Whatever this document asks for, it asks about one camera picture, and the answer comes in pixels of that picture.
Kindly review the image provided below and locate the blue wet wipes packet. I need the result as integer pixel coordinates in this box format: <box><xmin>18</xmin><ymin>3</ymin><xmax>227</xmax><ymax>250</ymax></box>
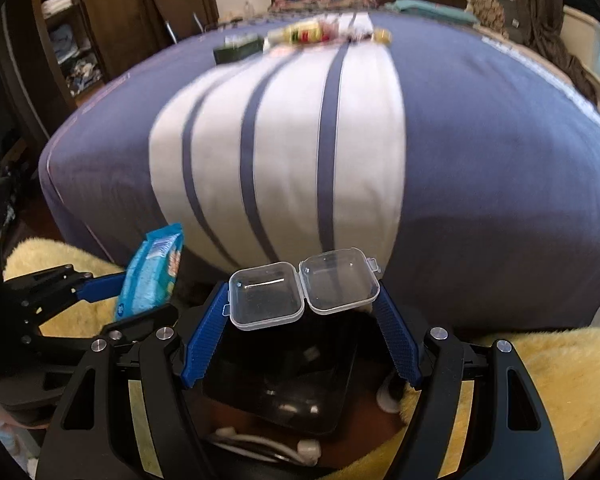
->
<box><xmin>114</xmin><ymin>223</ymin><xmax>184</xmax><ymax>321</ymax></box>

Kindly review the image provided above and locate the clear plastic hinged small box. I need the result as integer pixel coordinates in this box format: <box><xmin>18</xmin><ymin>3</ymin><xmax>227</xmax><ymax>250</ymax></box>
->
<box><xmin>226</xmin><ymin>247</ymin><xmax>380</xmax><ymax>332</ymax></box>

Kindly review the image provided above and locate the dark green bottle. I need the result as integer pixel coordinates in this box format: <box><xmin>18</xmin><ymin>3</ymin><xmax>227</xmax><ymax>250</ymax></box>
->
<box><xmin>213</xmin><ymin>34</ymin><xmax>264</xmax><ymax>65</ymax></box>

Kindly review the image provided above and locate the black trash bin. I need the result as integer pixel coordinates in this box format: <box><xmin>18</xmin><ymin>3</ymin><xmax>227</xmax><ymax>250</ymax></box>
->
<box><xmin>199</xmin><ymin>309</ymin><xmax>361</xmax><ymax>438</ymax></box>

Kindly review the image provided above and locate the yellow fluffy rug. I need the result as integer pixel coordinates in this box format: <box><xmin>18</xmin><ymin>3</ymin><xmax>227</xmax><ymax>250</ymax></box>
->
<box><xmin>4</xmin><ymin>238</ymin><xmax>600</xmax><ymax>479</ymax></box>

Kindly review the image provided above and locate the blue white striped bed cover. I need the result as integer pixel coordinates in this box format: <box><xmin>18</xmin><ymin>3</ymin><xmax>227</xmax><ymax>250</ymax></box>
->
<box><xmin>38</xmin><ymin>11</ymin><xmax>600</xmax><ymax>332</ymax></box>

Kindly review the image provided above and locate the dark wooden wardrobe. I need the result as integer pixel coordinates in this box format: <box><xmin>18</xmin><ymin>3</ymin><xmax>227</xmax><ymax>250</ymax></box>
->
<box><xmin>0</xmin><ymin>0</ymin><xmax>219</xmax><ymax>152</ymax></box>

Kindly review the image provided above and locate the yellow cream tube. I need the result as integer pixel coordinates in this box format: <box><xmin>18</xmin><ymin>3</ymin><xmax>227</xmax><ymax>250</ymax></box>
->
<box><xmin>266</xmin><ymin>21</ymin><xmax>325</xmax><ymax>47</ymax></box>

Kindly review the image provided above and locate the teal folded pillow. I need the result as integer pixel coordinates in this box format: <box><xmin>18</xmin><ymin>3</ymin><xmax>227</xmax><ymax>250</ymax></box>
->
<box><xmin>384</xmin><ymin>0</ymin><xmax>479</xmax><ymax>26</ymax></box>

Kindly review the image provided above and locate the patterned brown bag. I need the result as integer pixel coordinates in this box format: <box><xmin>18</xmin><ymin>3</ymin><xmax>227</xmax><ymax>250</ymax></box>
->
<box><xmin>469</xmin><ymin>0</ymin><xmax>524</xmax><ymax>44</ymax></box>

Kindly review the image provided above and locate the brown curtain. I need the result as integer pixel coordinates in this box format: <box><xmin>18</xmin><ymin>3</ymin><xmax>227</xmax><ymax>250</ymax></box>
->
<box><xmin>516</xmin><ymin>0</ymin><xmax>597</xmax><ymax>105</ymax></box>

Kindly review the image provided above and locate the colourful hair ties bundle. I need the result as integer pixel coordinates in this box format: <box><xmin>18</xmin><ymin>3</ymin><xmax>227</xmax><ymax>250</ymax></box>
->
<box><xmin>319</xmin><ymin>16</ymin><xmax>394</xmax><ymax>47</ymax></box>

